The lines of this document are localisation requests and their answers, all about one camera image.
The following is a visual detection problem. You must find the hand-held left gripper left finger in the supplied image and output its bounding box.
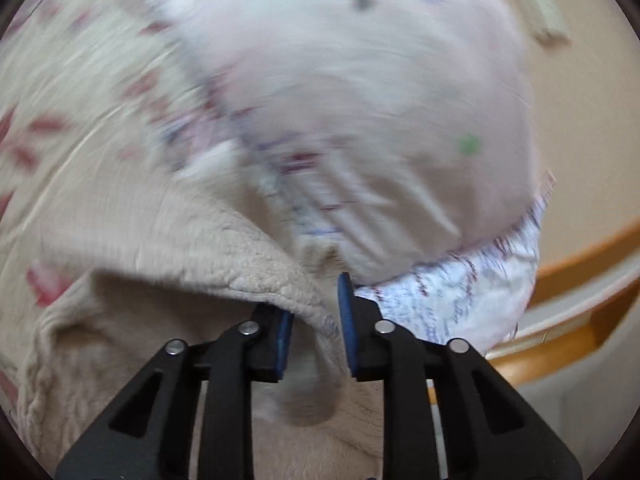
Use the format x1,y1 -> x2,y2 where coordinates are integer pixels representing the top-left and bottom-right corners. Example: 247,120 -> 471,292
55,303 -> 296,480

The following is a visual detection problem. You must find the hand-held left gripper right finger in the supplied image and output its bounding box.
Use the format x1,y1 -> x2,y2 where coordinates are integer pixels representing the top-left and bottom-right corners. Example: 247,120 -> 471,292
337,273 -> 584,480

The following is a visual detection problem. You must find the beige knit sweater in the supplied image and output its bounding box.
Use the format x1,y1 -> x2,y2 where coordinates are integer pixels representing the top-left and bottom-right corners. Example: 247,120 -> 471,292
14,187 -> 388,480

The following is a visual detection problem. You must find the white printed small garment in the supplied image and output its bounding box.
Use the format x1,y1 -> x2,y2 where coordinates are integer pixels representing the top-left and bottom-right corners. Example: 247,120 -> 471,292
125,0 -> 557,358

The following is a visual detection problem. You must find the beige floral blanket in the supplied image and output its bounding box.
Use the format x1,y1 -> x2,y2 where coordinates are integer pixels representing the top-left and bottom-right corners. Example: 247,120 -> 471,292
0,0 -> 281,411

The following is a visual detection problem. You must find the wooden bed frame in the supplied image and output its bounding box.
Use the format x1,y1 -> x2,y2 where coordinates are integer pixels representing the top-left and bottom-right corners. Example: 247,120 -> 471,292
482,220 -> 640,406

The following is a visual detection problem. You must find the white wall switch plate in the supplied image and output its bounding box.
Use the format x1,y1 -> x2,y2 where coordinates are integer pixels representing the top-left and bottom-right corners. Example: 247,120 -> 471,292
514,0 -> 574,47

